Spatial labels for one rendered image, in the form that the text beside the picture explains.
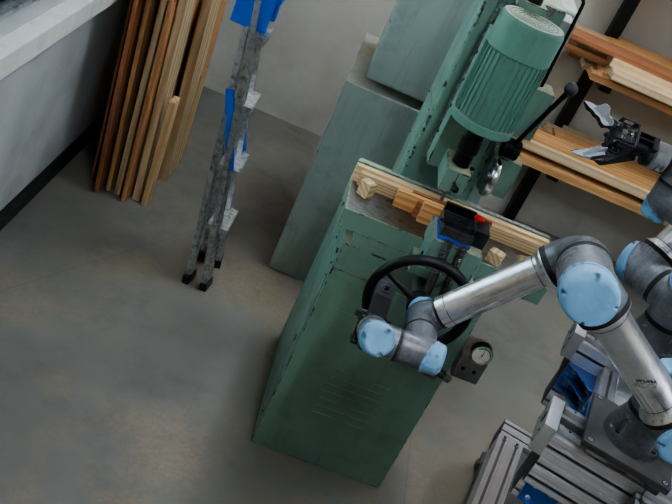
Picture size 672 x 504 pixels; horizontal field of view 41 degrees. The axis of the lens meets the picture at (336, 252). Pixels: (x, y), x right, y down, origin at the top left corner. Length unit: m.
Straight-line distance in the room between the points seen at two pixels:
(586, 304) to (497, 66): 0.75
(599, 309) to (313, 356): 1.07
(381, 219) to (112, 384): 1.05
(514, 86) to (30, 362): 1.66
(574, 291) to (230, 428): 1.44
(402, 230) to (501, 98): 0.43
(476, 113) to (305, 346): 0.84
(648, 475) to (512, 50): 1.06
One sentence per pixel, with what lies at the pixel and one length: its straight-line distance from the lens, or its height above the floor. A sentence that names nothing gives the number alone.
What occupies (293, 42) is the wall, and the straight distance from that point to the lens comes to 4.81.
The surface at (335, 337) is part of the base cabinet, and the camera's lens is 2.59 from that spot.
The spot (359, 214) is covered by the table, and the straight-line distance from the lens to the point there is 2.37.
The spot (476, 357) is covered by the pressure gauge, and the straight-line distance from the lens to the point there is 2.54.
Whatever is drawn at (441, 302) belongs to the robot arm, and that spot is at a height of 0.98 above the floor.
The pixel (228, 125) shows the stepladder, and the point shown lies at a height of 0.67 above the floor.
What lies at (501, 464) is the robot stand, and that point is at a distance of 2.95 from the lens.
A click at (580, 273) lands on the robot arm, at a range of 1.80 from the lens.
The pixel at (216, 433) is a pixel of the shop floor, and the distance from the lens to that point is 2.87.
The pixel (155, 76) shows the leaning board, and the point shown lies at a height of 0.58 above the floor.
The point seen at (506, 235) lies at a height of 0.93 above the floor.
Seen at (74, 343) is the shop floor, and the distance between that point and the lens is 3.01.
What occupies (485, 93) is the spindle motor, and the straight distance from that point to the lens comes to 2.33.
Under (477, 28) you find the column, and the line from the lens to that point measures 2.54.
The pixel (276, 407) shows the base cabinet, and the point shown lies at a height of 0.17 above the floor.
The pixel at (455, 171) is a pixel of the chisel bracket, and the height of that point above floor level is 1.07.
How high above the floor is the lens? 1.98
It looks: 30 degrees down
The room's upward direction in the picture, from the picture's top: 25 degrees clockwise
